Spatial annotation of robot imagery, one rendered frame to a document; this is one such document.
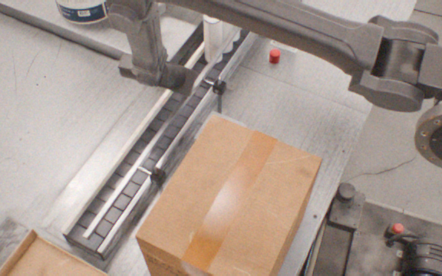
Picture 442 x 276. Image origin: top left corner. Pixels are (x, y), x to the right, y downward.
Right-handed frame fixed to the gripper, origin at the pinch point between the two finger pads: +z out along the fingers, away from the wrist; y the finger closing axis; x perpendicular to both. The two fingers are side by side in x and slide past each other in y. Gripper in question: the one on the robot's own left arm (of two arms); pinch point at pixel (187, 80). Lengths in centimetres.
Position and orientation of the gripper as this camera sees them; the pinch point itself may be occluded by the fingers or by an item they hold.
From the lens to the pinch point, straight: 129.2
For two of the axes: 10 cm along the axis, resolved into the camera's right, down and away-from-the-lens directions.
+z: 2.9, -0.3, 9.6
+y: -8.9, -3.7, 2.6
